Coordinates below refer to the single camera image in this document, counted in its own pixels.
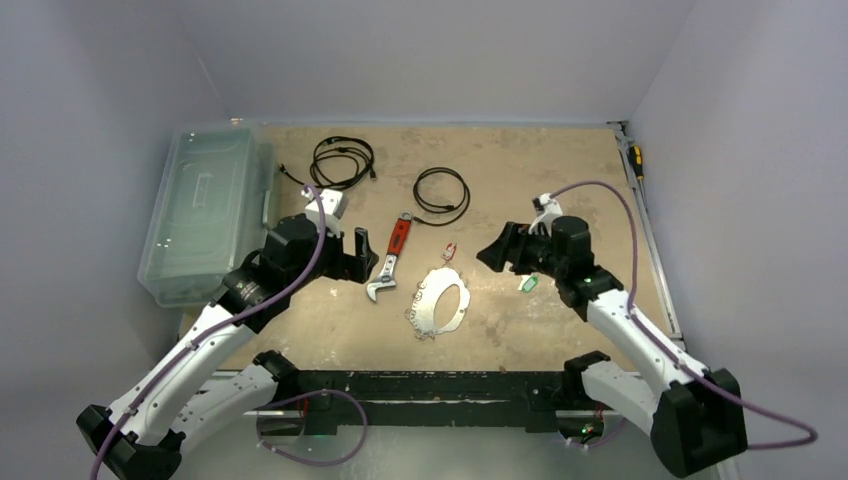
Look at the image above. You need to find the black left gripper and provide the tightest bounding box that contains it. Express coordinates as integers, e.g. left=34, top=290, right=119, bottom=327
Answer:
left=287, top=219, right=377, bottom=293

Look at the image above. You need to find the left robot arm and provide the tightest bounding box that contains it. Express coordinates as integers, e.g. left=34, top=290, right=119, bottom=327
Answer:
left=76, top=212, right=379, bottom=479

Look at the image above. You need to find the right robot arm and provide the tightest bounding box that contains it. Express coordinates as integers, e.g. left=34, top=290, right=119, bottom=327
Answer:
left=476, top=216, right=749, bottom=478

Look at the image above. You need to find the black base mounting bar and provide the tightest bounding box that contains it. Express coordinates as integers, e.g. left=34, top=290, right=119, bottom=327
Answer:
left=275, top=370, right=619, bottom=437

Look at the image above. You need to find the clear plastic storage box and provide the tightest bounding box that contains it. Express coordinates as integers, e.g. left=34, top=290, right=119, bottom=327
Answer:
left=137, top=123, right=277, bottom=309

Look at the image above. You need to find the yellow black screwdriver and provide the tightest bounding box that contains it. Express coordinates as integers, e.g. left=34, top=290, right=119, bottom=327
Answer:
left=627, top=145, right=644, bottom=183

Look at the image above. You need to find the red handled adjustable wrench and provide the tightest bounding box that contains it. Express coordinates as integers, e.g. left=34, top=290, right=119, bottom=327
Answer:
left=366, top=211, right=413, bottom=303

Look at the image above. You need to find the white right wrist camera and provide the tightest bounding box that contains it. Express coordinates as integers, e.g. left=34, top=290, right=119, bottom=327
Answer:
left=528, top=193, right=563, bottom=236

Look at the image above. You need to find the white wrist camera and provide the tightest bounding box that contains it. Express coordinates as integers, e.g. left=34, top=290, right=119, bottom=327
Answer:
left=528, top=193, right=563, bottom=236
left=301, top=188, right=349, bottom=238

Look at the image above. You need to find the small coiled black cable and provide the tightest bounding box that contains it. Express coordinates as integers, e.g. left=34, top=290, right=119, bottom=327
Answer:
left=412, top=166, right=472, bottom=228

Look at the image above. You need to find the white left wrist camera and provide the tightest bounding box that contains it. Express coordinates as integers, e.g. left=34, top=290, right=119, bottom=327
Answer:
left=301, top=188, right=349, bottom=238

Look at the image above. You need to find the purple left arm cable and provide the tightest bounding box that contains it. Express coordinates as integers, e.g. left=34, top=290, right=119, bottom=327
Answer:
left=89, top=186, right=329, bottom=480

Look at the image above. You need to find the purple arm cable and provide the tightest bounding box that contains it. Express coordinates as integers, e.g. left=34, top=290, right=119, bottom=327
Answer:
left=89, top=186, right=329, bottom=480
left=548, top=180, right=819, bottom=452

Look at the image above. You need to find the large coiled black cable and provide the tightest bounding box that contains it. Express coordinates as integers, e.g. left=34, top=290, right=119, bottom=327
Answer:
left=277, top=136, right=379, bottom=193

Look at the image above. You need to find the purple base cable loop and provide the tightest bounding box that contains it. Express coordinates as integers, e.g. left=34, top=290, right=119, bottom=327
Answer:
left=255, top=388, right=369, bottom=468

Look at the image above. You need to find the aluminium frame rail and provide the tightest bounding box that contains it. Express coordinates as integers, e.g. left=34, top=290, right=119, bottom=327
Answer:
left=607, top=121, right=685, bottom=346

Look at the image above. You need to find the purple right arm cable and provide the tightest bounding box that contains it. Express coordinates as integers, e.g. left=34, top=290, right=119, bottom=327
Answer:
left=548, top=180, right=819, bottom=452

